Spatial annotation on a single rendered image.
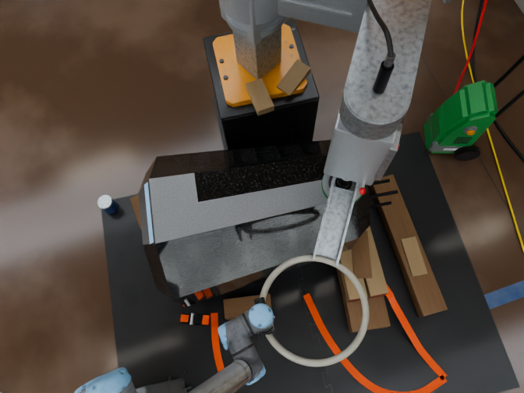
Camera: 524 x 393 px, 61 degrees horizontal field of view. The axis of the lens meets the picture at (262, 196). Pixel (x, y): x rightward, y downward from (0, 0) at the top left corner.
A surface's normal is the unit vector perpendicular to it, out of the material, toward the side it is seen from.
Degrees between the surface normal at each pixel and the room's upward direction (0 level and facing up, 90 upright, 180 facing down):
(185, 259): 45
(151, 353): 0
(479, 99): 34
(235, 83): 0
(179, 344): 0
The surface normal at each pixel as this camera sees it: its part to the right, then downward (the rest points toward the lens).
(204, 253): 0.14, 0.40
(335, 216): -0.11, -0.09
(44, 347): -0.04, -0.34
